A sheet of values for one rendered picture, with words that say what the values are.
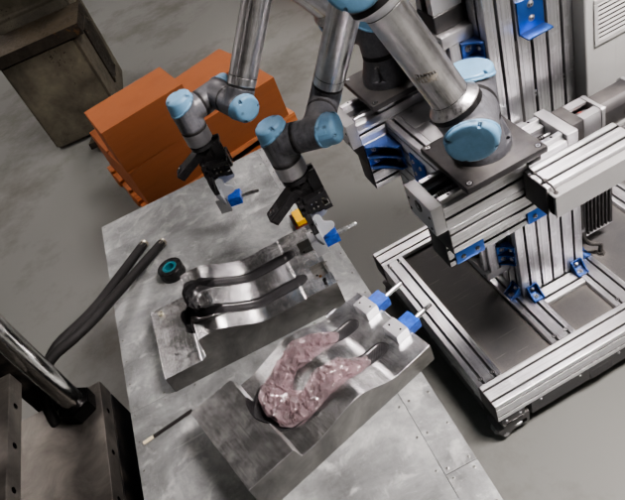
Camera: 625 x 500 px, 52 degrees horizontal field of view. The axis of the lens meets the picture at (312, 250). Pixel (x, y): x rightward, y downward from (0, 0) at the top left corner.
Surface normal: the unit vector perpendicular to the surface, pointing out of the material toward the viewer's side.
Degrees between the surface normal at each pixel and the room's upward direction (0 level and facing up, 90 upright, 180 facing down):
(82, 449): 0
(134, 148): 90
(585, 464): 0
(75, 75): 90
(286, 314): 90
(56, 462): 0
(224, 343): 90
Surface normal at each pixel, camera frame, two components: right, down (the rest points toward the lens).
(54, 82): 0.25, 0.62
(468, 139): -0.07, 0.80
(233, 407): -0.31, -0.68
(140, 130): 0.52, 0.46
